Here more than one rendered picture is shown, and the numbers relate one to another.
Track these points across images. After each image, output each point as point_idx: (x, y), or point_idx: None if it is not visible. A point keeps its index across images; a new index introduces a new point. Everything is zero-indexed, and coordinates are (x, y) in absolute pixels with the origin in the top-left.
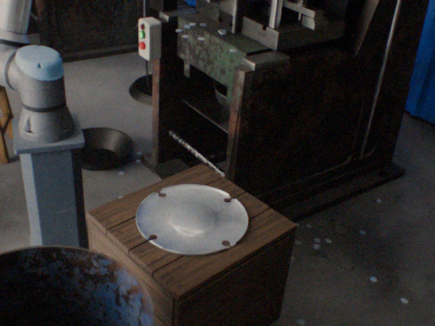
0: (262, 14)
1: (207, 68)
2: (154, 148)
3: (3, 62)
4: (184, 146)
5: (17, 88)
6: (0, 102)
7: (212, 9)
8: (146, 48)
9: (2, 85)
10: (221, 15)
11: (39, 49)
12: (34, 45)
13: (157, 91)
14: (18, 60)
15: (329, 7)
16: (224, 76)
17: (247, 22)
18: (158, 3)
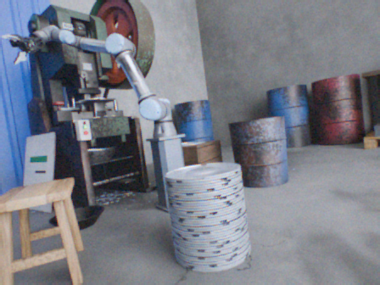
0: None
1: (108, 133)
2: (91, 198)
3: (163, 103)
4: (104, 181)
5: (167, 114)
6: (28, 221)
7: (85, 114)
8: (88, 133)
9: (163, 115)
10: (98, 112)
11: None
12: None
13: (87, 159)
14: (167, 100)
15: None
16: (119, 131)
17: (108, 112)
18: (67, 116)
